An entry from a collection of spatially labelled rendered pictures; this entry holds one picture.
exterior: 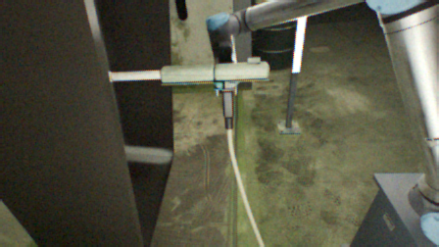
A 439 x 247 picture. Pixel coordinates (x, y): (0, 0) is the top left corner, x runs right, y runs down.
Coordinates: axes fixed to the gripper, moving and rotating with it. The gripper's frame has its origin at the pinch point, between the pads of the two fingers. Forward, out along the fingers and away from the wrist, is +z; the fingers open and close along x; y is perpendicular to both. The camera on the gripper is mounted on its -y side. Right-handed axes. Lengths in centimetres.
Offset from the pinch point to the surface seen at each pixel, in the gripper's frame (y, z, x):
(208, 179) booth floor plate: 102, -64, 17
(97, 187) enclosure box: 19.8, 20.0, 34.5
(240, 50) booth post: 37, -200, -17
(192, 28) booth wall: 11, -200, 35
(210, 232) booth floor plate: 107, -23, 14
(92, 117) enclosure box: -2.4, 22.6, 26.8
